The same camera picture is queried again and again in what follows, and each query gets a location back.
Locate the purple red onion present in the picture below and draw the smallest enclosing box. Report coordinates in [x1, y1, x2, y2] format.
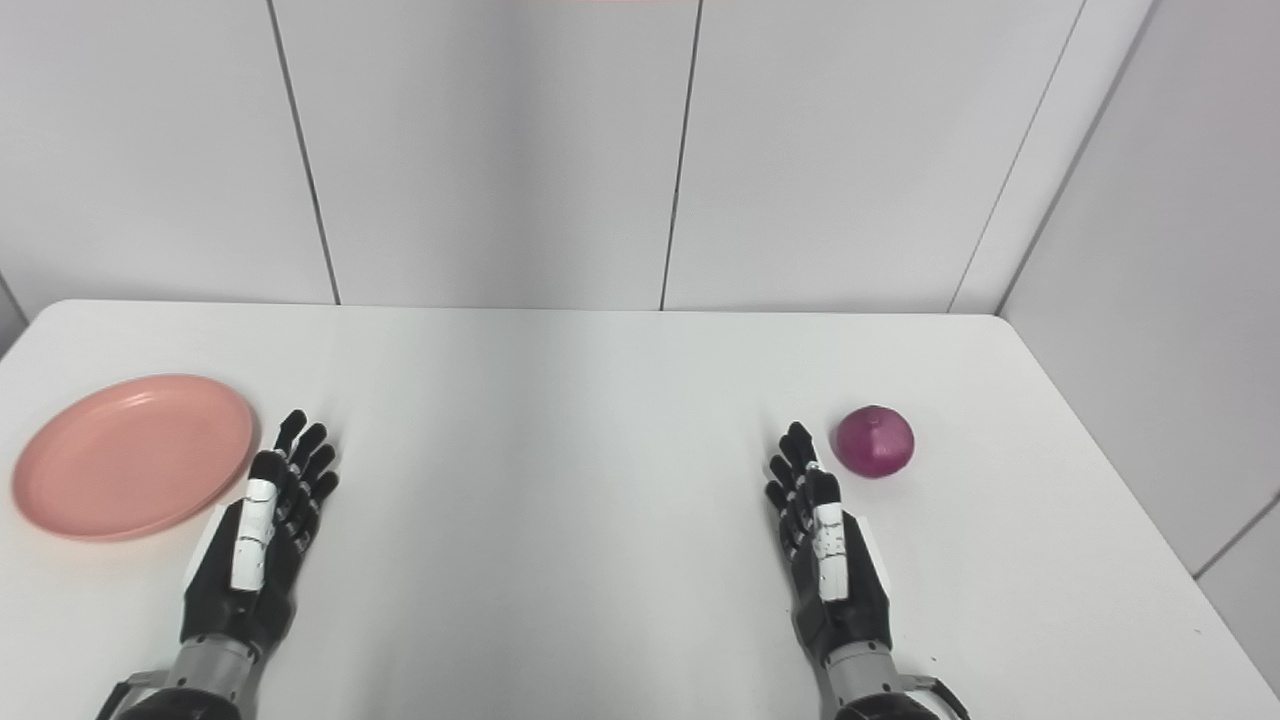
[835, 405, 915, 479]

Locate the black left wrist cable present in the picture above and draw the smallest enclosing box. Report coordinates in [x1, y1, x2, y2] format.
[97, 672, 166, 720]

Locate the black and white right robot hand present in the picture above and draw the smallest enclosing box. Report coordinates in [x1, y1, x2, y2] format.
[765, 422, 894, 669]

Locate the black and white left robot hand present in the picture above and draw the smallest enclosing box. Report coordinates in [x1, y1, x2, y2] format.
[182, 410, 340, 656]

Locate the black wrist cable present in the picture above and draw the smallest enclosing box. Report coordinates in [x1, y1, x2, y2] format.
[97, 672, 166, 720]
[900, 675, 971, 720]

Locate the pink round plate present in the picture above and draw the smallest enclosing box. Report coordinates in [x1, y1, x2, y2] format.
[12, 374, 257, 542]

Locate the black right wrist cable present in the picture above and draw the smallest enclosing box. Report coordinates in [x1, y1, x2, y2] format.
[900, 675, 971, 720]

